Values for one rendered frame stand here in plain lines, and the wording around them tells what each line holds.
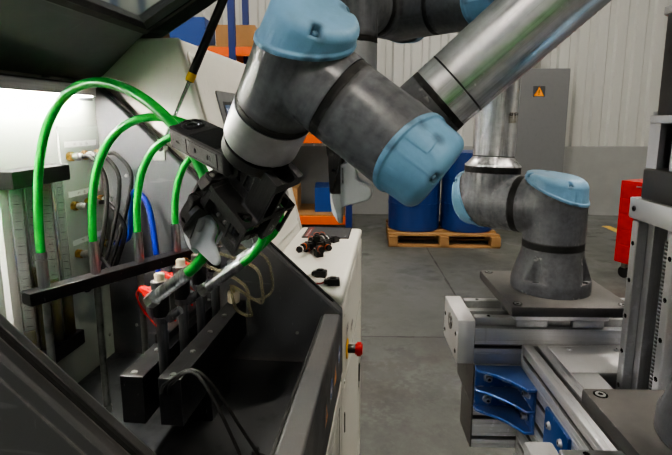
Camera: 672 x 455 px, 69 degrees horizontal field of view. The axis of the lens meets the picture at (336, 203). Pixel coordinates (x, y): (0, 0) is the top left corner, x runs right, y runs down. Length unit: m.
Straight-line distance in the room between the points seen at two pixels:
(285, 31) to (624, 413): 0.56
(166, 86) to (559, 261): 0.89
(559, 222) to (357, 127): 0.68
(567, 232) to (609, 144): 7.08
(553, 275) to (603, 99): 7.09
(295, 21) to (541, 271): 0.77
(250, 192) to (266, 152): 0.07
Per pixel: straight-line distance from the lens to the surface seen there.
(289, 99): 0.40
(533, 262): 1.03
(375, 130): 0.38
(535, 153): 7.33
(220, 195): 0.52
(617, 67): 8.11
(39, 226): 0.92
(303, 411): 0.79
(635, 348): 0.96
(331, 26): 0.39
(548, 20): 0.52
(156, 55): 1.20
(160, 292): 0.71
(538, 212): 1.01
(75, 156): 1.10
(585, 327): 1.09
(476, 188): 1.06
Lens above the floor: 1.37
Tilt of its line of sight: 10 degrees down
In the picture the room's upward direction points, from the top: straight up
